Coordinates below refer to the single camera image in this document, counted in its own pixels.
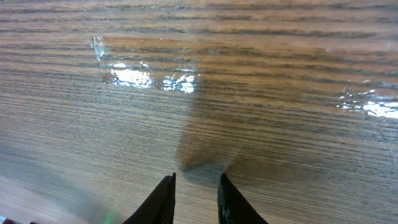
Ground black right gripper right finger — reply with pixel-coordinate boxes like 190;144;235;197
217;172;268;224

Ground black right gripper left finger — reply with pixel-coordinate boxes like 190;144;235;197
123;173;176;224

